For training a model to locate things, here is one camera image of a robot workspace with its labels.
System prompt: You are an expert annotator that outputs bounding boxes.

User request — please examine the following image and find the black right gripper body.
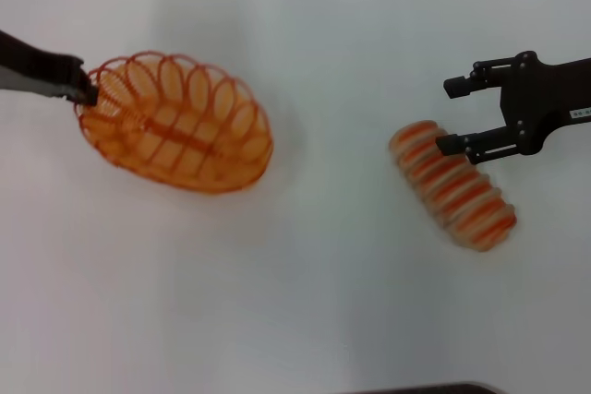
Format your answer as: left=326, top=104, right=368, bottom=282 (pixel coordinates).
left=498, top=50, right=591, bottom=158

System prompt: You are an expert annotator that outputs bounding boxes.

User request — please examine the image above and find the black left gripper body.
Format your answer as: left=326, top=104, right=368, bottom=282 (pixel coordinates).
left=0, top=29, right=86, bottom=90

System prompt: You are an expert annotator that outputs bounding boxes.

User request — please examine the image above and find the orange striped bread loaf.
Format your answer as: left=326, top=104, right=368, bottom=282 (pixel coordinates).
left=386, top=119, right=517, bottom=255

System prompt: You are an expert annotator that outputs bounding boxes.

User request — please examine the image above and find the orange woven plastic basket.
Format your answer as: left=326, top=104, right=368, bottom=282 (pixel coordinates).
left=73, top=49, right=274, bottom=195

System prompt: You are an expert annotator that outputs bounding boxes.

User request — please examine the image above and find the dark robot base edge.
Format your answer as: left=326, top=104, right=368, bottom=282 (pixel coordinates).
left=359, top=382, right=502, bottom=394

